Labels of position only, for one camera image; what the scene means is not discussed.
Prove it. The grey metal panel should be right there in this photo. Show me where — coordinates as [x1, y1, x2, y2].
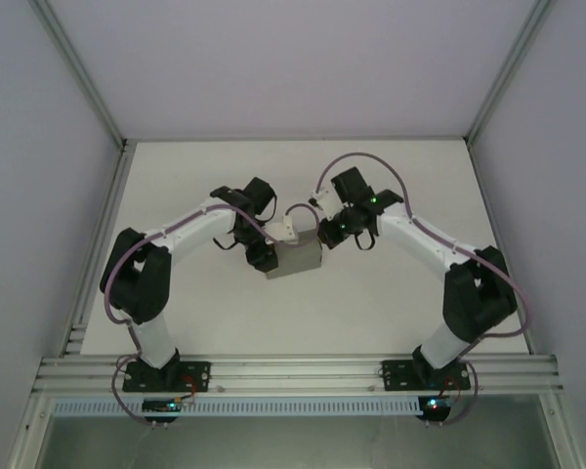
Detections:
[38, 413, 561, 469]

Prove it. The aluminium table side rail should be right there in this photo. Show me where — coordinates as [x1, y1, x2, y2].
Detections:
[463, 138, 538, 357]
[58, 139, 138, 358]

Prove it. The aluminium frame leg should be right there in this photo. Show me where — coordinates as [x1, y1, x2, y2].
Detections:
[539, 390, 585, 469]
[7, 393, 55, 469]

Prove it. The red wire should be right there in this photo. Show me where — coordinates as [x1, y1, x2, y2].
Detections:
[179, 373, 200, 405]
[440, 374, 466, 401]

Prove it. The aluminium frame post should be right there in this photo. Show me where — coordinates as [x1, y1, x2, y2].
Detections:
[465, 0, 557, 147]
[27, 0, 129, 150]

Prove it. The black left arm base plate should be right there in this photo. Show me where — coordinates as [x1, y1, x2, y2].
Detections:
[121, 360, 212, 393]

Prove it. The slotted pale blue cable duct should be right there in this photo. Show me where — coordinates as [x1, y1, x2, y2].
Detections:
[51, 396, 421, 416]

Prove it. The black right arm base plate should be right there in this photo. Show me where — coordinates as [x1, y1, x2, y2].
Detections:
[380, 359, 472, 393]

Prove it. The grey cloth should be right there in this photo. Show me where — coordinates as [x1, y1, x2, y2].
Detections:
[266, 227, 324, 281]

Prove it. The aluminium mounting rail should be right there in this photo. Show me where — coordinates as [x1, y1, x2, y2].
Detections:
[31, 355, 565, 395]

